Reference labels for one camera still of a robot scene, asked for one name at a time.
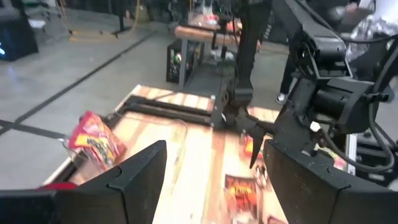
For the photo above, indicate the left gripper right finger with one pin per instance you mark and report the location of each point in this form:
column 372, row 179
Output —
column 311, row 193

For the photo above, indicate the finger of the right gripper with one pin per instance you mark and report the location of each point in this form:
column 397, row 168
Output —
column 257, row 143
column 259, row 120

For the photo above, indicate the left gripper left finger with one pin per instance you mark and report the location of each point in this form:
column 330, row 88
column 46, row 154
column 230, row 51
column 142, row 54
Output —
column 109, row 202

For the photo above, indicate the pink yellow ramen packet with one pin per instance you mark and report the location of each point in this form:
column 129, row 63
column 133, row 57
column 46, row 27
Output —
column 335, row 158

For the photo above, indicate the small orange foil packet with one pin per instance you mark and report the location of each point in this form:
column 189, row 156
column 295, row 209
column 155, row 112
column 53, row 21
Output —
column 241, row 196

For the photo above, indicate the red roast beef ramen packet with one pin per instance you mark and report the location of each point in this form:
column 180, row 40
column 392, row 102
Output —
column 93, row 140

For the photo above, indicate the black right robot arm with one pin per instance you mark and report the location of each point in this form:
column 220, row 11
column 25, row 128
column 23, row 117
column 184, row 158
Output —
column 311, row 31

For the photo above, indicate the silver aluminium extrusion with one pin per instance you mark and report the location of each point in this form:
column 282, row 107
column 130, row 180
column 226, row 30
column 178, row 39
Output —
column 351, row 152

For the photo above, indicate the clear plastic bin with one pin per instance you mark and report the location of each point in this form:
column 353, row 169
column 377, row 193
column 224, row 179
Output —
column 77, row 158

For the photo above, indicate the red bowl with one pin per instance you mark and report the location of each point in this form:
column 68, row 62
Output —
column 57, row 186

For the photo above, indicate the wooden workbench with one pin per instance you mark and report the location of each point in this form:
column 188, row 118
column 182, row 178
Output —
column 199, row 33

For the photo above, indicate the black computer tower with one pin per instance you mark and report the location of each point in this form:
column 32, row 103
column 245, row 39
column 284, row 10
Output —
column 18, row 37

